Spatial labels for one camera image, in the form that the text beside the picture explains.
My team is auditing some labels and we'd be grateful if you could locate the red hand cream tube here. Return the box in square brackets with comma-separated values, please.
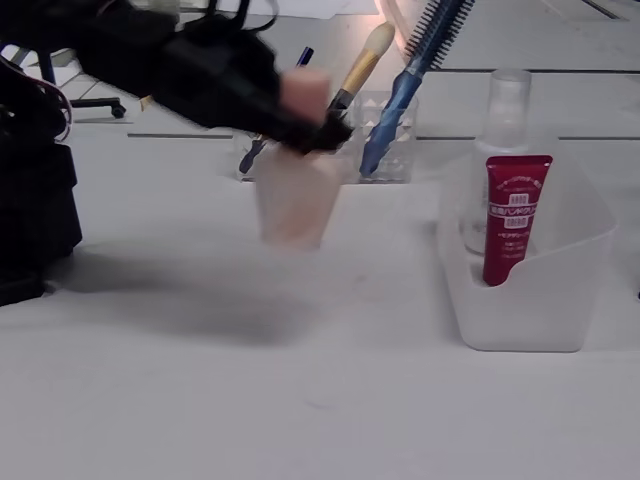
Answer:
[481, 154, 554, 287]

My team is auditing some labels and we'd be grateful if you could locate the makeup brush with gold ferrule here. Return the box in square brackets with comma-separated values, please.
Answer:
[325, 22, 396, 124]

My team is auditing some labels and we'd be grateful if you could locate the dark blue eyeliner pencil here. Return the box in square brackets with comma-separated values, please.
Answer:
[238, 47, 315, 175]

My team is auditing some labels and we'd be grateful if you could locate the blue round hairbrush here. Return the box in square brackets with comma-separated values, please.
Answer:
[358, 0, 476, 177]

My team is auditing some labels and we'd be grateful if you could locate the red white servo cable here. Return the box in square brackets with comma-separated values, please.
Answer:
[0, 52, 76, 144]

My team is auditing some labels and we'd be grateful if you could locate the clear spray bottle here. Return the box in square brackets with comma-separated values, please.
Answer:
[458, 68, 534, 259]

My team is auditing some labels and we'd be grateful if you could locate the clear crystal organizer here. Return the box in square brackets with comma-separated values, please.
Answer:
[232, 89, 420, 185]

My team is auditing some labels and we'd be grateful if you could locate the frosted white plastic bin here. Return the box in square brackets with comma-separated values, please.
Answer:
[437, 134, 619, 354]

